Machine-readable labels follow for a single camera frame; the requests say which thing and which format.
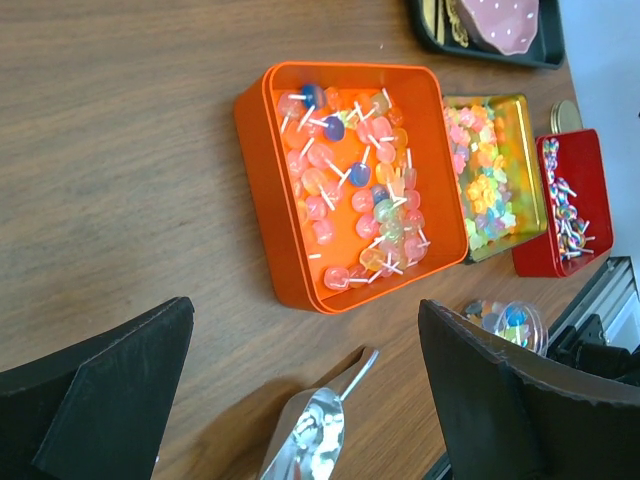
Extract silver metal scoop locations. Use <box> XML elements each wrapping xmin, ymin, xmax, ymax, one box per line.
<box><xmin>257</xmin><ymin>347</ymin><xmax>379</xmax><ymax>479</ymax></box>

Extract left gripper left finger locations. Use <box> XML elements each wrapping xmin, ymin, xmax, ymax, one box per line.
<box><xmin>1</xmin><ymin>297</ymin><xmax>194</xmax><ymax>479</ymax></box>

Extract orange tray of candies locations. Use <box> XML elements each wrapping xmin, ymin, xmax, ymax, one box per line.
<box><xmin>233</xmin><ymin>62</ymin><xmax>468</xmax><ymax>314</ymax></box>

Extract pink dotted plate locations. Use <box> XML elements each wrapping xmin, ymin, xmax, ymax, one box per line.
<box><xmin>455</xmin><ymin>0</ymin><xmax>540</xmax><ymax>56</ymax></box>

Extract red tray of lollipops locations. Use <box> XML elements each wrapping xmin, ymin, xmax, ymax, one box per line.
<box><xmin>513</xmin><ymin>129</ymin><xmax>614</xmax><ymax>278</ymax></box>

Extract gold knife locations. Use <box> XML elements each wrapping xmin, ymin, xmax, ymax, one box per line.
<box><xmin>435</xmin><ymin>0</ymin><xmax>446</xmax><ymax>44</ymax></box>

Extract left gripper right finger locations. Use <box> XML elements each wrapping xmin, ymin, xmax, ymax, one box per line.
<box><xmin>418</xmin><ymin>300</ymin><xmax>639</xmax><ymax>479</ymax></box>

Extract gold tin of gummies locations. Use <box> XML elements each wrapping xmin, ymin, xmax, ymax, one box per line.
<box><xmin>443</xmin><ymin>93</ymin><xmax>548</xmax><ymax>265</ymax></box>

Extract clear plastic jar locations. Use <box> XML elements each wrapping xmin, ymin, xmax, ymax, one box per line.
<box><xmin>462</xmin><ymin>300</ymin><xmax>549</xmax><ymax>357</ymax></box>

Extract black serving tray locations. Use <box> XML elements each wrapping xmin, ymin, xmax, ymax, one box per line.
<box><xmin>406</xmin><ymin>0</ymin><xmax>565</xmax><ymax>70</ymax></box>

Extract aluminium frame rail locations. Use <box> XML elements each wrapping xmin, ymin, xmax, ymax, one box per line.
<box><xmin>549</xmin><ymin>257</ymin><xmax>639</xmax><ymax>352</ymax></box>

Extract gold jar lid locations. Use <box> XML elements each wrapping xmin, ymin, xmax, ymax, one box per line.
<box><xmin>550</xmin><ymin>99</ymin><xmax>584</xmax><ymax>134</ymax></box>

